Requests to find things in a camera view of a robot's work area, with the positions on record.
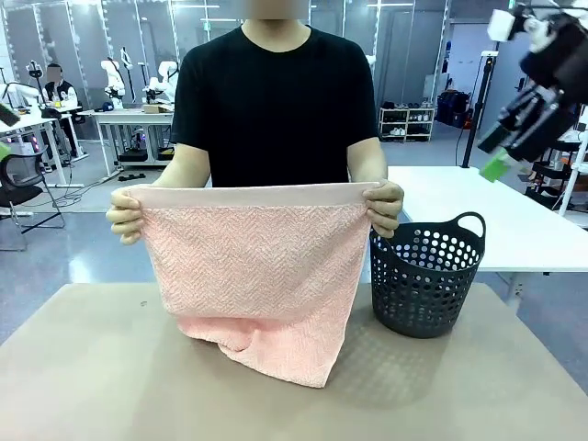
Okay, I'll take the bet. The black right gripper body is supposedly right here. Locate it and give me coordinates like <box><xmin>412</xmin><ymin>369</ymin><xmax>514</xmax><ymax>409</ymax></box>
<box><xmin>521</xmin><ymin>11</ymin><xmax>588</xmax><ymax>107</ymax></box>

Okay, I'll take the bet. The pink herringbone towel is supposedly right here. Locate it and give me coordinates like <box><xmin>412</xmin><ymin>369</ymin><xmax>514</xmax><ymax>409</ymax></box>
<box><xmin>119</xmin><ymin>181</ymin><xmax>382</xmax><ymax>390</ymax></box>

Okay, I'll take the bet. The person's right forearm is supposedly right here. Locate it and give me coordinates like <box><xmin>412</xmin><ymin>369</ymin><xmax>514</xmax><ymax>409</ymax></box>
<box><xmin>149</xmin><ymin>141</ymin><xmax>213</xmax><ymax>190</ymax></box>

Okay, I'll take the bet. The person's left forearm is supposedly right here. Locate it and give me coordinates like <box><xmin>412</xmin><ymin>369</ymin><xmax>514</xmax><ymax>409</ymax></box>
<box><xmin>346</xmin><ymin>136</ymin><xmax>390</xmax><ymax>186</ymax></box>

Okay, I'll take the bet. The person's right hand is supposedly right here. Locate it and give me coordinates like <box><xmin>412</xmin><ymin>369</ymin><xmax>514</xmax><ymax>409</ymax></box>
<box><xmin>105</xmin><ymin>187</ymin><xmax>144</xmax><ymax>245</ymax></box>

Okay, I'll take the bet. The person's left hand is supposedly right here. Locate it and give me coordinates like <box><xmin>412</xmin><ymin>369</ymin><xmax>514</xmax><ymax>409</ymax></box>
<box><xmin>362</xmin><ymin>178</ymin><xmax>405</xmax><ymax>239</ymax></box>

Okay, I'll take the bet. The white desk with grey legs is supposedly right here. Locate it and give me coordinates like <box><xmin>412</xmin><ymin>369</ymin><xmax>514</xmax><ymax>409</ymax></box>
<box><xmin>0</xmin><ymin>104</ymin><xmax>89</xmax><ymax>188</ymax></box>
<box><xmin>76</xmin><ymin>107</ymin><xmax>176</xmax><ymax>178</ymax></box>

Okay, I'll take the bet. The black mesh office chair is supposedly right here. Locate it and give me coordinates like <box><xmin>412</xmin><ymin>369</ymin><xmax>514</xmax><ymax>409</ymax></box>
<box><xmin>0</xmin><ymin>153</ymin><xmax>66</xmax><ymax>253</ymax></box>

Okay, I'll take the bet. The black utility cart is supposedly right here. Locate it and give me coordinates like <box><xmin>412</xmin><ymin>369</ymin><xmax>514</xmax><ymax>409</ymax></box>
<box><xmin>526</xmin><ymin>130</ymin><xmax>588</xmax><ymax>217</ymax></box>

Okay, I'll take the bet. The seated person in varsity jacket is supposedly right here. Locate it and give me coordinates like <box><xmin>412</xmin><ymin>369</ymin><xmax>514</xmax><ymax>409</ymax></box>
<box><xmin>40</xmin><ymin>62</ymin><xmax>82</xmax><ymax>157</ymax></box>

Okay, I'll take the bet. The black stand pole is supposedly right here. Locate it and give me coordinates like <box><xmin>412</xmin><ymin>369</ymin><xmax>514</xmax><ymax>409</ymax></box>
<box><xmin>460</xmin><ymin>51</ymin><xmax>500</xmax><ymax>169</ymax></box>

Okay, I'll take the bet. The black bags pile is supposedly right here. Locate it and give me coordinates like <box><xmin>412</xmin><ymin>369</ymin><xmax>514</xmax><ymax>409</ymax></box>
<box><xmin>435</xmin><ymin>90</ymin><xmax>474</xmax><ymax>129</ymax></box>

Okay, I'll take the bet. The large white table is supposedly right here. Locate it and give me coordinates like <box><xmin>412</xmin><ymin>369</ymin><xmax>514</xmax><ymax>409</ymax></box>
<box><xmin>387</xmin><ymin>164</ymin><xmax>588</xmax><ymax>304</ymax></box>

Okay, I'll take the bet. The white shoe rack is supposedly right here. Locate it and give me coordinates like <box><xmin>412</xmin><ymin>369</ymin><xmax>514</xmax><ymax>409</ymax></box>
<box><xmin>378</xmin><ymin>106</ymin><xmax>435</xmax><ymax>142</ymax></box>

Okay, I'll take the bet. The dark grey perforated basket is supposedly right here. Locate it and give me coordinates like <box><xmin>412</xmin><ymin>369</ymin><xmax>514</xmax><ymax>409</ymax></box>
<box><xmin>368</xmin><ymin>210</ymin><xmax>487</xmax><ymax>340</ymax></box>

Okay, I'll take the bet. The person's black t-shirt torso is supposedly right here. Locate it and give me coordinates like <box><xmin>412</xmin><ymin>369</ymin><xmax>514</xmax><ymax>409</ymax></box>
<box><xmin>169</xmin><ymin>20</ymin><xmax>380</xmax><ymax>189</ymax></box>

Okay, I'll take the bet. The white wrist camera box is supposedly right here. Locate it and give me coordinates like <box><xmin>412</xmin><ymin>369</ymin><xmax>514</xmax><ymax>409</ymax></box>
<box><xmin>486</xmin><ymin>6</ymin><xmax>552</xmax><ymax>54</ymax></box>

